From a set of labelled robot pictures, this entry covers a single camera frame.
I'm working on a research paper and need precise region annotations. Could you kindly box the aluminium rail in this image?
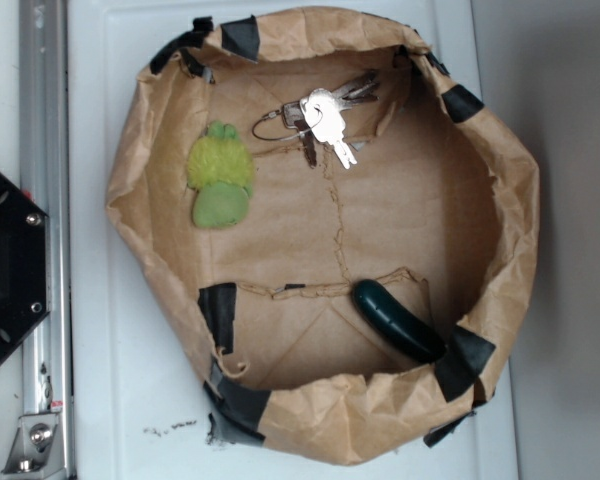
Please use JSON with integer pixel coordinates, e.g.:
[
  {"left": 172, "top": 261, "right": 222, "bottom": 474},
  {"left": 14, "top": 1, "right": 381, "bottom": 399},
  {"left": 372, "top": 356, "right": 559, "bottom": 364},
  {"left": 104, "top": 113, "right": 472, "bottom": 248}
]
[{"left": 19, "top": 1, "right": 77, "bottom": 479}]

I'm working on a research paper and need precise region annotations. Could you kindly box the metal corner bracket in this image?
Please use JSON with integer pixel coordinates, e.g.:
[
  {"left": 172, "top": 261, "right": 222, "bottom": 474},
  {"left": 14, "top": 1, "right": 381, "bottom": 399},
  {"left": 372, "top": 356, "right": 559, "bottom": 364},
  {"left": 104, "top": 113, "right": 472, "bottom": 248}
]
[{"left": 0, "top": 413, "right": 64, "bottom": 479}]

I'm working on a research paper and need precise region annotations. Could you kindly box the green plush toy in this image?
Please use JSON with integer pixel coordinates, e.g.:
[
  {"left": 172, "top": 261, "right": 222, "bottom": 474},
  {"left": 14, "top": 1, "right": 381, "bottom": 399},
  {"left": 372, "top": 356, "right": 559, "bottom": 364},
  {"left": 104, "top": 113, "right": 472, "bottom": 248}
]
[{"left": 187, "top": 120, "right": 255, "bottom": 229}]

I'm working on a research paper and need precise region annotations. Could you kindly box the brown paper bag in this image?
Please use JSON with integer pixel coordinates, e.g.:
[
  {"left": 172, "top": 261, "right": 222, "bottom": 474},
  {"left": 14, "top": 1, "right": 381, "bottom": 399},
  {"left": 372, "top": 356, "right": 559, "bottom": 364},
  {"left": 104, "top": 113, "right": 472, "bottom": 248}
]
[{"left": 106, "top": 7, "right": 539, "bottom": 465}]

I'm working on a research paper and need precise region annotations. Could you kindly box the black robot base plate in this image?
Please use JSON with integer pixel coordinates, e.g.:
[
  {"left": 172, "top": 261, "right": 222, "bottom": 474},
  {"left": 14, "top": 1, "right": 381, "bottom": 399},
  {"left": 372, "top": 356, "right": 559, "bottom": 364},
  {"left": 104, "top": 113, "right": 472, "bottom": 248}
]
[{"left": 0, "top": 172, "right": 49, "bottom": 366}]

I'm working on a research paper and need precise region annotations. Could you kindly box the silver key bunch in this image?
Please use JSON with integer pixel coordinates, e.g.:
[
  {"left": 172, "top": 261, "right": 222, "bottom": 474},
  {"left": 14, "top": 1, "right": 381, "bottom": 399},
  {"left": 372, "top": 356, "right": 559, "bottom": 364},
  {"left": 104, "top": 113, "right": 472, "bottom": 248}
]
[{"left": 251, "top": 70, "right": 379, "bottom": 169}]

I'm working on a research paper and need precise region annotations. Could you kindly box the dark green toy cucumber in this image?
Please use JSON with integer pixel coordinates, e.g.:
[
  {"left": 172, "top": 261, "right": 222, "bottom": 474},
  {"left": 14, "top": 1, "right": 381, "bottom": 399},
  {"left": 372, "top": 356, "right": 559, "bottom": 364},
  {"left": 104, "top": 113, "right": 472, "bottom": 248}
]
[{"left": 352, "top": 279, "right": 446, "bottom": 363}]

